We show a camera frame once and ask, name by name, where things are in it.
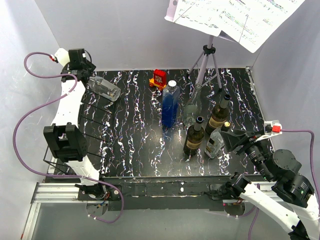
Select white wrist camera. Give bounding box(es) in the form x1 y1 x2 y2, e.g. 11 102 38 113
49 48 70 71
256 120 282 142

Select clear glass bottle top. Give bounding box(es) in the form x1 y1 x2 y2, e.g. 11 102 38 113
88 76 121 102

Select white sheet music pages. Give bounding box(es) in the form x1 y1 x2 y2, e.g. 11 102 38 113
165 0 303 53

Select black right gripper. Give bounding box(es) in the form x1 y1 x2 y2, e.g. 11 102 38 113
219 128 273 181

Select black wire wine rack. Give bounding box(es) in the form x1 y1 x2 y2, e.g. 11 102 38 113
42 67 118 176

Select blue clear vodka bottle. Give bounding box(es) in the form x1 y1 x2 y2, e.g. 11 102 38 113
161 80 181 128

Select red yellow toy brick car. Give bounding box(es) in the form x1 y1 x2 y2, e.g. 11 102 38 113
149 69 167 91

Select purple camera cable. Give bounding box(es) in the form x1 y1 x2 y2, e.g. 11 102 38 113
12 51 125 223
281 128 320 203

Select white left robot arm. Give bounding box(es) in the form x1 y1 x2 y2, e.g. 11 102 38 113
43 48 107 200

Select green white wine bottle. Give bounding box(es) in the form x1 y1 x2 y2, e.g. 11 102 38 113
183 116 205 156

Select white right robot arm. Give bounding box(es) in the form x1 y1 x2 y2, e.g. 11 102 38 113
219 125 320 240

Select black metal base frame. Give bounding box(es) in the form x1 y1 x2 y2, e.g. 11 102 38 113
77 174 268 213

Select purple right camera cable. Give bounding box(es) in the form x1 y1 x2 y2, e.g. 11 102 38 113
281 128 320 203

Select dark red wine bottle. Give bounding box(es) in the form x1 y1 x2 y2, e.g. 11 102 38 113
205 94 231 135

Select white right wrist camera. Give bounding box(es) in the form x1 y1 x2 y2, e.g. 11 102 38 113
256 120 282 142

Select clear square liquor bottle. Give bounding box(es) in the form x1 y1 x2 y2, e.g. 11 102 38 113
204 121 231 159

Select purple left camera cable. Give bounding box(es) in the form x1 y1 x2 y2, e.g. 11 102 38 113
12 51 125 223

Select clear round glass bottle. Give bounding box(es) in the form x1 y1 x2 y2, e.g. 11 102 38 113
182 83 202 127

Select aluminium rail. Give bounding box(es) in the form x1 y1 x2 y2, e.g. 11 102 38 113
22 182 91 238

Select lilac music stand tripod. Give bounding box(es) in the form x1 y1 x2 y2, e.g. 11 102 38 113
185 35 223 92

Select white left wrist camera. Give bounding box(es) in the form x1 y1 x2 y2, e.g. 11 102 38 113
49 48 70 71

